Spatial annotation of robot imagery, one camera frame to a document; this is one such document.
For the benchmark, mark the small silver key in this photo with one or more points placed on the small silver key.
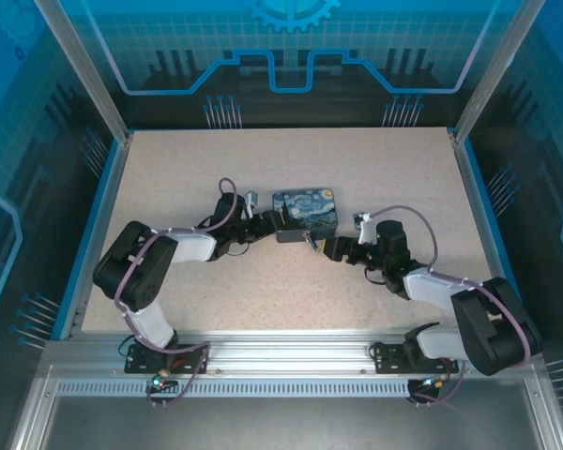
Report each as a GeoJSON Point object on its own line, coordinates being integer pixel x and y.
{"type": "Point", "coordinates": [313, 247]}

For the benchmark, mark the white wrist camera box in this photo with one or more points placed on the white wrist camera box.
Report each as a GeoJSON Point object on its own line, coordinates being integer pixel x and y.
{"type": "Point", "coordinates": [366, 230]}
{"type": "Point", "coordinates": [251, 199]}

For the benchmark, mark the starry night print tin box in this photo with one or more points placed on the starry night print tin box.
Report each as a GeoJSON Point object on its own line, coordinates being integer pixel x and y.
{"type": "Point", "coordinates": [305, 211]}

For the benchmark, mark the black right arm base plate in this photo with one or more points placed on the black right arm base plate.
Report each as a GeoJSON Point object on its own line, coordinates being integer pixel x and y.
{"type": "Point", "coordinates": [389, 358]}

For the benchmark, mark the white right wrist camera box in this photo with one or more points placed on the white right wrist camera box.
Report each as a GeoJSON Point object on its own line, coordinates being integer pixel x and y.
{"type": "Point", "coordinates": [366, 230]}

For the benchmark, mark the aluminium table side rail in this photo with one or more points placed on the aluminium table side rail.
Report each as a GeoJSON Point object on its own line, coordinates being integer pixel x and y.
{"type": "Point", "coordinates": [101, 234]}
{"type": "Point", "coordinates": [483, 225]}

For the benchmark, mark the steel sheet panel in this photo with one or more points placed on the steel sheet panel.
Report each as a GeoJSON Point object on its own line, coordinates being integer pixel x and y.
{"type": "Point", "coordinates": [286, 424]}

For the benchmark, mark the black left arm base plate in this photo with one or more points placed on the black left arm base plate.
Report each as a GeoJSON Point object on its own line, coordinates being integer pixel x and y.
{"type": "Point", "coordinates": [192, 358]}

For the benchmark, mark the small metal padlock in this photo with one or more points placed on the small metal padlock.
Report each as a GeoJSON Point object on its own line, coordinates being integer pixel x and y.
{"type": "Point", "coordinates": [305, 237]}

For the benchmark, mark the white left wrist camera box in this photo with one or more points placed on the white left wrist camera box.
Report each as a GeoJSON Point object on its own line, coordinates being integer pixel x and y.
{"type": "Point", "coordinates": [251, 199]}

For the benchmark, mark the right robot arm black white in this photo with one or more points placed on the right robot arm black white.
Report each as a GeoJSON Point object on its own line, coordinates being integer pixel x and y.
{"type": "Point", "coordinates": [492, 323]}

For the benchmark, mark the aluminium frame post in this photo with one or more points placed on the aluminium frame post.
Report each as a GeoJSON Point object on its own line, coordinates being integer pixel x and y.
{"type": "Point", "coordinates": [497, 70]}
{"type": "Point", "coordinates": [82, 70]}

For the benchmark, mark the aluminium mounting rail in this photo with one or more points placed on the aluminium mounting rail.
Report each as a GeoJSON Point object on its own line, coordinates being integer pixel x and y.
{"type": "Point", "coordinates": [286, 349]}

